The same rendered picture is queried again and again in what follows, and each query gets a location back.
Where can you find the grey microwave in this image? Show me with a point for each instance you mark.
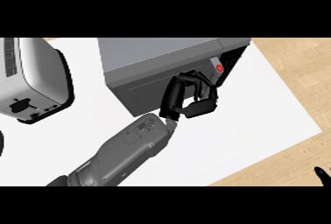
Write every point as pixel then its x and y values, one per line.
pixel 147 55

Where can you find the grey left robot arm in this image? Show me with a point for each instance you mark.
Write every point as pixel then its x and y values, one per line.
pixel 125 148

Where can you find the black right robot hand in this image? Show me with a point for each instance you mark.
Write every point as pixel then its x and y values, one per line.
pixel 323 176

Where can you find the silver and black toaster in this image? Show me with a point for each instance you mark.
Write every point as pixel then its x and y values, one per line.
pixel 36 73

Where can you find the black curved object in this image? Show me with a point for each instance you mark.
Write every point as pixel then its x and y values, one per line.
pixel 2 144

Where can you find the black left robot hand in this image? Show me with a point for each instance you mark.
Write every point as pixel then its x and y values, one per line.
pixel 172 96

